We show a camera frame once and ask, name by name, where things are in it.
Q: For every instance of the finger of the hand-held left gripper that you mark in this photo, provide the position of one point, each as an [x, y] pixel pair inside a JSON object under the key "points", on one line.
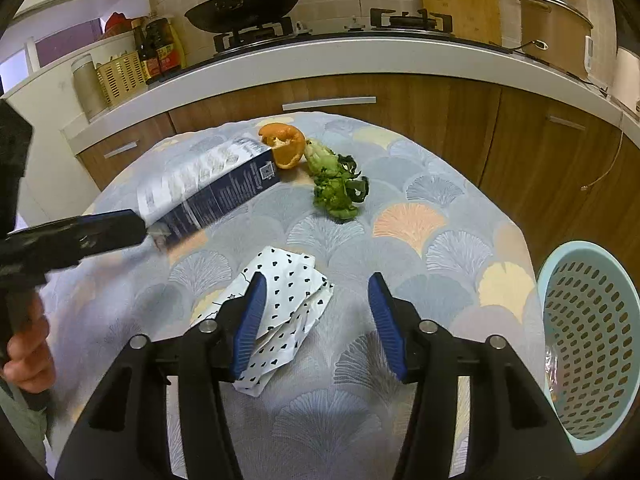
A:
{"points": [[105, 232]]}

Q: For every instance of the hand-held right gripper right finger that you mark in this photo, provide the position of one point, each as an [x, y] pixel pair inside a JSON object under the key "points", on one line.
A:
{"points": [[387, 325]]}

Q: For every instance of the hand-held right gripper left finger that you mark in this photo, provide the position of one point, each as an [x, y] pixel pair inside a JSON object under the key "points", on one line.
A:
{"points": [[250, 320]]}

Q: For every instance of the white paper with black hearts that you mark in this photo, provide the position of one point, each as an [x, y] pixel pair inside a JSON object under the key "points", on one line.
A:
{"points": [[290, 285]]}

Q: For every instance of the blue white carton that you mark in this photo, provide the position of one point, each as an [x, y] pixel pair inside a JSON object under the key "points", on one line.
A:
{"points": [[215, 195]]}

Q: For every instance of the light blue plastic basket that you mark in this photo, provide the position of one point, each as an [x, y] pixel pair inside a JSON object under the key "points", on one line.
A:
{"points": [[590, 310]]}

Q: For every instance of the person's left forearm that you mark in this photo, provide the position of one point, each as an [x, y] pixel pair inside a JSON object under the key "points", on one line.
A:
{"points": [[20, 425]]}

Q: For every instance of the person's left hand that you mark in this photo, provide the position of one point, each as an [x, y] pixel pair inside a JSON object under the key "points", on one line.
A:
{"points": [[27, 360]]}

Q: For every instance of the green vegetable scraps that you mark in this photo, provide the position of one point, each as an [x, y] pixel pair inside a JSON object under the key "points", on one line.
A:
{"points": [[340, 195]]}

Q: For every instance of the grey canister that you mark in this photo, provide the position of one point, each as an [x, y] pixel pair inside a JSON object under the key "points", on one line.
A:
{"points": [[89, 90]]}

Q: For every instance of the yellow plastic basket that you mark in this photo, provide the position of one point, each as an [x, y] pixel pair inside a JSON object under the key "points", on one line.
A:
{"points": [[120, 80]]}

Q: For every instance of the small orange peel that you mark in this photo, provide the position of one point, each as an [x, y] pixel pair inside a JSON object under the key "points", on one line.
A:
{"points": [[287, 150]]}

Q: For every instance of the dark soy sauce bottle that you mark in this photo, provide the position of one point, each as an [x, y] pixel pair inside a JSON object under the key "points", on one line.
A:
{"points": [[145, 60]]}

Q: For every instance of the window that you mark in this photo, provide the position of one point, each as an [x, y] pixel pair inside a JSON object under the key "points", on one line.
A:
{"points": [[65, 45]]}

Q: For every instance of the dark bottle with orange label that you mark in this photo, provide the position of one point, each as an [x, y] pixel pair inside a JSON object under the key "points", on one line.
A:
{"points": [[169, 50]]}

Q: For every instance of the red cloth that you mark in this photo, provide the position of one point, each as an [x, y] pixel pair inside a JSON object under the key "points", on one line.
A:
{"points": [[117, 22]]}

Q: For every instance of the wooden base cabinet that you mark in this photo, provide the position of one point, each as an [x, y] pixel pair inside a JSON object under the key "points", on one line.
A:
{"points": [[425, 110]]}

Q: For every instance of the black wok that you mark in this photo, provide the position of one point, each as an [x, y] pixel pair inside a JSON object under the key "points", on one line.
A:
{"points": [[250, 10]]}

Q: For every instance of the black gas stove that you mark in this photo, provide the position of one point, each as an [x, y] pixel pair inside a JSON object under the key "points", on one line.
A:
{"points": [[410, 21]]}

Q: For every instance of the beige rice cooker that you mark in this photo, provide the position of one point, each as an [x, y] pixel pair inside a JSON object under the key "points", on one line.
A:
{"points": [[550, 35]]}

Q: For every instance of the wooden cutting board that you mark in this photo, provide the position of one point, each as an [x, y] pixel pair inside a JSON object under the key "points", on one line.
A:
{"points": [[460, 0]]}

